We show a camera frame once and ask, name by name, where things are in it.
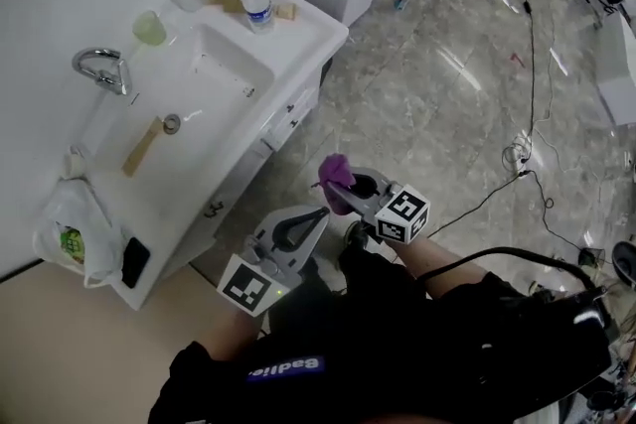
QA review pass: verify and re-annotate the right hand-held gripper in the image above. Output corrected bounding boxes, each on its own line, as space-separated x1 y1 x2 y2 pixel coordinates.
324 166 432 245

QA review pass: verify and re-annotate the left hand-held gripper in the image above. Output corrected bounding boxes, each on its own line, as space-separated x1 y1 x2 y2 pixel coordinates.
216 206 332 319

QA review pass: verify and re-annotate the purple cloth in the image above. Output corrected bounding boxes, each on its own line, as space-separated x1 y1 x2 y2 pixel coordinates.
317 153 358 216

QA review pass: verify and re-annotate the white drawer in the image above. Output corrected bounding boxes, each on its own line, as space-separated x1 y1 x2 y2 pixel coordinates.
270 83 320 123
260 111 312 151

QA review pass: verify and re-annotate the person's left forearm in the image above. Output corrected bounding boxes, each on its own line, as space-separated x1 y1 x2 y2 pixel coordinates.
206 307 270 361

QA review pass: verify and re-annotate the person's right forearm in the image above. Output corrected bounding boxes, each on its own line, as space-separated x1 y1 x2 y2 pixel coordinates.
392 232 489 299

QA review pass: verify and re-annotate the white cabinet door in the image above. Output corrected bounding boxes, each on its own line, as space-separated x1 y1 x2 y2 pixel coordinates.
213 146 272 214
163 208 221 275

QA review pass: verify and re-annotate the white vanity sink cabinet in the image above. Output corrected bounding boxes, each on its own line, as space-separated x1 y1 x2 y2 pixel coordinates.
32 0 350 312

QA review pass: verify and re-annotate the person's black shirt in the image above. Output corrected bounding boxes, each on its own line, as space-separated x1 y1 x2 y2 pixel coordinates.
148 242 612 424

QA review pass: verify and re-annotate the black phone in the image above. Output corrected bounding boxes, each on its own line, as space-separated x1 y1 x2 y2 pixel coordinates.
120 236 151 289

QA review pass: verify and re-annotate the long wooden strip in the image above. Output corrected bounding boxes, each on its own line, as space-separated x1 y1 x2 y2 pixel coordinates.
121 116 165 178

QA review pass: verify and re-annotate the blue label water bottle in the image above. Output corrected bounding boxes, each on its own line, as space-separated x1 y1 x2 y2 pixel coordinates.
239 0 276 35

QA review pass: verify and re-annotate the white plastic bag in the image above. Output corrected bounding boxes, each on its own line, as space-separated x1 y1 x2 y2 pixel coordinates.
33 178 125 289

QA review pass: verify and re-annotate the small black mesh wastebasket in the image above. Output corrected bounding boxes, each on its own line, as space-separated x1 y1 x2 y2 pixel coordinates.
578 246 605 267

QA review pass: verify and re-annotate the chrome faucet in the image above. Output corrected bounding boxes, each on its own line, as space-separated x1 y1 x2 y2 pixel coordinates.
73 47 133 96

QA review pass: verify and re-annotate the pale green cup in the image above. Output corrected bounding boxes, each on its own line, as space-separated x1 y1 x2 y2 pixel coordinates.
132 10 168 48

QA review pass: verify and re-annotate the black pack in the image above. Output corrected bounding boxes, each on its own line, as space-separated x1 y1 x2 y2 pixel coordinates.
570 287 613 340

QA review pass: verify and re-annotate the black chair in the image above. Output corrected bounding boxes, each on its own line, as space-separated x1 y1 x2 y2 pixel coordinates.
611 240 636 287

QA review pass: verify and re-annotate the white box cabinet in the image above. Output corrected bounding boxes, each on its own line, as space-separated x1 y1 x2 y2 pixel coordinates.
595 12 636 126

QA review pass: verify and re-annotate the thick black cable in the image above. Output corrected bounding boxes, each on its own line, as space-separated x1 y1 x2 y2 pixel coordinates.
414 246 605 300

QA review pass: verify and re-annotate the thin black cable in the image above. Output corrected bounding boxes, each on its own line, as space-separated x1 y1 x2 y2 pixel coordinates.
425 168 597 259
520 0 538 139

